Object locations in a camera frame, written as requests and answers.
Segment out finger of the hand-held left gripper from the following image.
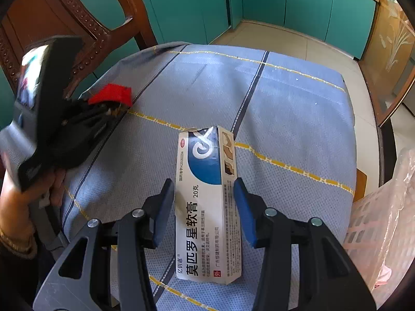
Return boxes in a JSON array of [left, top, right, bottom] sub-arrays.
[[66, 99, 128, 128]]

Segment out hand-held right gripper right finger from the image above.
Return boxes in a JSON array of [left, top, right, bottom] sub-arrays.
[[233, 178, 378, 311]]

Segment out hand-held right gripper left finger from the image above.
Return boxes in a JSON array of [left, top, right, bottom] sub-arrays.
[[37, 178, 176, 311]]

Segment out red packaging piece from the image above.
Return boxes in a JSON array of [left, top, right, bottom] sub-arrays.
[[88, 83, 133, 107]]

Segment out white and blue medicine box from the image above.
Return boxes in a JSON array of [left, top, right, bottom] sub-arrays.
[[175, 125, 243, 286]]

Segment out pink slatted basket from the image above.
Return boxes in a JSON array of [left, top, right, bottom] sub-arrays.
[[342, 168, 415, 289]]

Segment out clear plastic bag liner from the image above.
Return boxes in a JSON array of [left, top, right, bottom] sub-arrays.
[[370, 147, 415, 287]]

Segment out person's left forearm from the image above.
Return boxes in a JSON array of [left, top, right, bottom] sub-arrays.
[[0, 227, 57, 311]]

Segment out person's left hand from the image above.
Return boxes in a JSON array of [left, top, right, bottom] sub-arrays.
[[0, 169, 67, 234]]

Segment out brown wooden chair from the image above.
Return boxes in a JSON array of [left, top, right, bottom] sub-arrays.
[[0, 0, 159, 104]]

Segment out blue checked tablecloth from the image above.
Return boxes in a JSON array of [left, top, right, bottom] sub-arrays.
[[58, 42, 357, 311]]

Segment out wood framed glass door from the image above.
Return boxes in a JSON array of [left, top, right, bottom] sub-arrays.
[[358, 0, 415, 128]]

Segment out teal kitchen cabinets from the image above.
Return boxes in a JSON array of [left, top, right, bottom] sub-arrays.
[[70, 0, 378, 61]]

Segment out gold bracelet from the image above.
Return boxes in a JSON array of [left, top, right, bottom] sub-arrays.
[[0, 228, 37, 256]]

